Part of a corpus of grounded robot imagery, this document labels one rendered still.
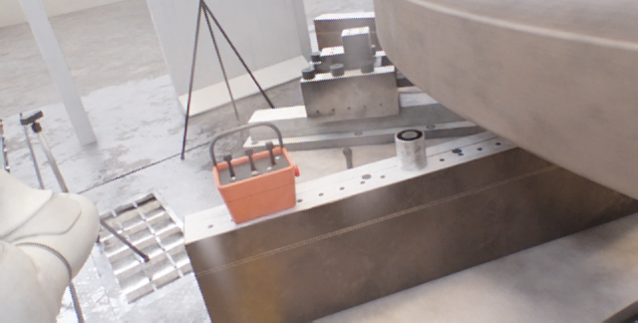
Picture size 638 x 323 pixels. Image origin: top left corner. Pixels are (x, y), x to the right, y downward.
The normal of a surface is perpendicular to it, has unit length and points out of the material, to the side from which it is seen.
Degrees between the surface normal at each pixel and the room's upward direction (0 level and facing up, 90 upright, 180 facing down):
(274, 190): 97
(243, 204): 97
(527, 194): 90
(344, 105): 90
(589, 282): 0
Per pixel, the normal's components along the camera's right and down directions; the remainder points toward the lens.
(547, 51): -0.89, 0.31
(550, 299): -0.15, -0.90
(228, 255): 0.27, 0.37
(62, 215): 0.78, -0.55
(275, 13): 0.56, 0.27
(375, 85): -0.11, 0.44
